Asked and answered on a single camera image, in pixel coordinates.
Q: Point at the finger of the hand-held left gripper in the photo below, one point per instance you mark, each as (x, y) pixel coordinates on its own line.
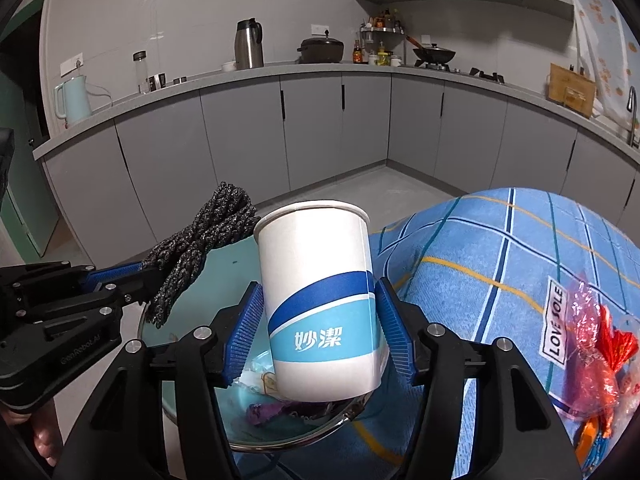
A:
(115, 274)
(75, 315)

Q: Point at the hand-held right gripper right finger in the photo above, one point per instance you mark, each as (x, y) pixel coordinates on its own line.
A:
(395, 335)

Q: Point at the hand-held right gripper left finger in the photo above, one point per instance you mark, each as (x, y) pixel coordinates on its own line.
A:
(245, 340)

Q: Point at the purple snack wrapper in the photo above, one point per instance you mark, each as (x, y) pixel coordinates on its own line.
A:
(265, 412)

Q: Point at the dark speckled knit glove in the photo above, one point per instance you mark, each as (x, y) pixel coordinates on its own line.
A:
(200, 245)

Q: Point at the teal metal bucket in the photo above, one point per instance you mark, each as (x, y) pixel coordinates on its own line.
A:
(245, 430)

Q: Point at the white blue-banded paper cup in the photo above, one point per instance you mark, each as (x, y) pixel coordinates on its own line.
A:
(315, 260)

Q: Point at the clear pink plastic bag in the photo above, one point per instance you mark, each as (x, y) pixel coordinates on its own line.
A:
(582, 360)

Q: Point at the orange snack wrapper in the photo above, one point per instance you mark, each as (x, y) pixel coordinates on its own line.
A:
(592, 435)

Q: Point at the person's left hand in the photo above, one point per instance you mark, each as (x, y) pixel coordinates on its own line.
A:
(47, 435)

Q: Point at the green door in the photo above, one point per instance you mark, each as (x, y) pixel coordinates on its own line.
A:
(25, 200)

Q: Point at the blue plaid blanket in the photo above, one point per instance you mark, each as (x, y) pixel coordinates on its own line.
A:
(475, 240)

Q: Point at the pale blue electric kettle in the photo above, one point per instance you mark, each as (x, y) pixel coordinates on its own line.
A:
(75, 102)

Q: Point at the grey kitchen counter cabinets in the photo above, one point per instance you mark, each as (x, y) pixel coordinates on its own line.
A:
(240, 135)

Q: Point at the glass bottle with black lid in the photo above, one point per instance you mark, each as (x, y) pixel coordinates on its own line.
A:
(141, 75)

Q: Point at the small white bowl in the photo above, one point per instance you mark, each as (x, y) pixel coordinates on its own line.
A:
(229, 66)

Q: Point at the steel thermos jug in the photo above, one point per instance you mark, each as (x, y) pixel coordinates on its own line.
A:
(248, 47)

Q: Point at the gas stove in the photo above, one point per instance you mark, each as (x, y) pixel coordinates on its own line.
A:
(465, 72)

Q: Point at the dark sauce bottle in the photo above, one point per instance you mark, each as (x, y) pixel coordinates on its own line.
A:
(357, 54)

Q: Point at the black wok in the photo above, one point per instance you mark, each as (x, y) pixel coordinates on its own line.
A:
(435, 53)

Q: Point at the black electric cooker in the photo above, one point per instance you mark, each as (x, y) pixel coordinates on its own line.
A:
(321, 50)

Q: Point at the metal spice rack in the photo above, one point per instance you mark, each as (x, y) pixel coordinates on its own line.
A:
(382, 32)

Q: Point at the wooden cutting board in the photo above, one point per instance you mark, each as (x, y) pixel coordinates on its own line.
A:
(570, 85)

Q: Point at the row of condiment bottles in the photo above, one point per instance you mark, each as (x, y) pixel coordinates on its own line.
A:
(384, 19)

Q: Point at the steel sink faucet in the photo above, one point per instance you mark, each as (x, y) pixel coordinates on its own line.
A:
(632, 120)

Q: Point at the orange-print window curtain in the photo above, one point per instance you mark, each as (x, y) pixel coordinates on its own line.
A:
(600, 35)

